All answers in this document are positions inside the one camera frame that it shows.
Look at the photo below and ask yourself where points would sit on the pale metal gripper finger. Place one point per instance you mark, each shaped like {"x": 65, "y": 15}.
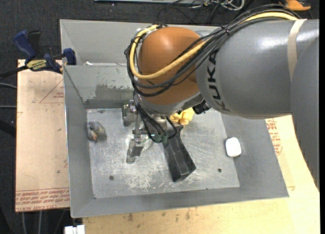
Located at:
{"x": 128, "y": 116}
{"x": 134, "y": 151}

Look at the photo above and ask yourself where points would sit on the yellow toy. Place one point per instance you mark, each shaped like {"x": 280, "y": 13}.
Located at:
{"x": 184, "y": 117}

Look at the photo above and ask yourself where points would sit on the grey metal bin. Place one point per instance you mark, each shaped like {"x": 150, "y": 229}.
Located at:
{"x": 114, "y": 174}

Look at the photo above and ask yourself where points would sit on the grey toy animal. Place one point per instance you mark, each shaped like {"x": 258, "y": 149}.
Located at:
{"x": 96, "y": 131}

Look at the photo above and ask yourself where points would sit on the dark green flat block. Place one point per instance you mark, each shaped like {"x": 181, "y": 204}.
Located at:
{"x": 180, "y": 156}

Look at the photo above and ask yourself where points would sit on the white rounded block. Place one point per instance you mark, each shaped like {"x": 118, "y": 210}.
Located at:
{"x": 233, "y": 147}

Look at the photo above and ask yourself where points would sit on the brown cardboard board, red print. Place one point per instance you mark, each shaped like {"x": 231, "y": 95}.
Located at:
{"x": 40, "y": 139}

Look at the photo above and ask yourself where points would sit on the black cylinder on white bracket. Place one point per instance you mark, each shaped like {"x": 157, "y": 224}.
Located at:
{"x": 201, "y": 107}

